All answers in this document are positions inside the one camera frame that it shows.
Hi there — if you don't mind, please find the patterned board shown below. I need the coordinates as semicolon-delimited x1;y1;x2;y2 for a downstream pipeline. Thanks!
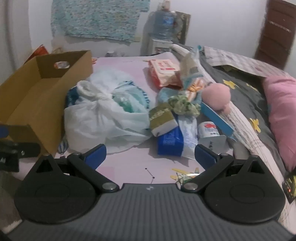
174;11;191;44

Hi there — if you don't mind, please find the pink plush toy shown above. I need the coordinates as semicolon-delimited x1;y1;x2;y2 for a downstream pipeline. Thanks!
202;83;234;115

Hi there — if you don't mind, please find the red wet wipes pack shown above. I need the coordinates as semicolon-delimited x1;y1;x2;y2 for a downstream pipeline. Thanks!
147;58;183;90

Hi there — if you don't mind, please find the pink pillow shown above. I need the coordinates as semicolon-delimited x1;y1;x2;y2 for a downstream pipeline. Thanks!
262;75;296;172

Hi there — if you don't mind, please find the brown door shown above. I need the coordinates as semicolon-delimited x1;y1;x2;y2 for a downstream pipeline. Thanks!
254;0;296;70

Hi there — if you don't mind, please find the small white printed box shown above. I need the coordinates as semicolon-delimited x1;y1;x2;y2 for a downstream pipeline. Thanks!
198;120;227;151

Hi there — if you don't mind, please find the blue water jug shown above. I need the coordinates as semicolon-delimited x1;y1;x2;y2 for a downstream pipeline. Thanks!
153;9;176;40

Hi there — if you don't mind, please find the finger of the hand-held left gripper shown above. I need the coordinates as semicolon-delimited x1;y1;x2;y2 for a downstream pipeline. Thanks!
0;125;10;141
0;142;41;158

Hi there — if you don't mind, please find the dark shiny packet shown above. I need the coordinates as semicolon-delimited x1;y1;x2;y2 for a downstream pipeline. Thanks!
282;173;296;205

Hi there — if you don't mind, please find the brown cardboard box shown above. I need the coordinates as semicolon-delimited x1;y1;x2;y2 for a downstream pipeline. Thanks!
0;50;93;158

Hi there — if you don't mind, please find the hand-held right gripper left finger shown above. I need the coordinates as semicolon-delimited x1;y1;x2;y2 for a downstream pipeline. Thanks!
30;144;119;193

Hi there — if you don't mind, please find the white curtain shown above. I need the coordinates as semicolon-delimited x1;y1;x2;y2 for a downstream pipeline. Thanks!
0;0;31;81

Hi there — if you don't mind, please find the orange striped cloth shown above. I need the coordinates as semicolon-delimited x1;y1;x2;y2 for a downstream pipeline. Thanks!
185;77;205;102

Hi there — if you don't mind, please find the gold tissue pack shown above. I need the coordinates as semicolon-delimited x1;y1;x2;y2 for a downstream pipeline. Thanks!
149;103;178;137

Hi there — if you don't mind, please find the red paper bag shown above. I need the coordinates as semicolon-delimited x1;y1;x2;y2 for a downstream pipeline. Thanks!
24;44;49;64

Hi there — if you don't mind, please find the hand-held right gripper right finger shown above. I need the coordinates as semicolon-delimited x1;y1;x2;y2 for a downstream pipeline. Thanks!
181;144;266;193

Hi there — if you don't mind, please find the blue white wipes packet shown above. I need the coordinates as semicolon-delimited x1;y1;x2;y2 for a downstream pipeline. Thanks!
157;115;199;160

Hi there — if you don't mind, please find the plaid cloth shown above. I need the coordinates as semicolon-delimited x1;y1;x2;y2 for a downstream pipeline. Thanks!
203;46;296;78

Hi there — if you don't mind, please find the blue bandage box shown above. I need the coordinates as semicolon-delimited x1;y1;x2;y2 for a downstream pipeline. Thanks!
200;102;237;142

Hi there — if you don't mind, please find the white plastic bag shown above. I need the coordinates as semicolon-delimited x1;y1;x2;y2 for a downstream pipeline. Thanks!
58;67;154;154

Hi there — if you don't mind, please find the green scrunchie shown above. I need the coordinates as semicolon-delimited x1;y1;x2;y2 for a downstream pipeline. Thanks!
168;95;200;117

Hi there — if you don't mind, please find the grey star-print quilt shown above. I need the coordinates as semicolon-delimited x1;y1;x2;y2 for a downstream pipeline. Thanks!
199;54;296;204

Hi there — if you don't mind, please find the pink printed mat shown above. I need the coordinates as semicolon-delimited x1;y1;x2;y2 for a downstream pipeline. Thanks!
55;54;236;186

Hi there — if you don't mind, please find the white water dispenser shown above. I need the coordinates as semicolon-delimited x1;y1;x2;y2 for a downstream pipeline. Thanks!
151;38;174;55

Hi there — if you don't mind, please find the floral wall cloth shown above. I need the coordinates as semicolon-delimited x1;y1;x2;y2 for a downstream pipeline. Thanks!
51;0;151;42

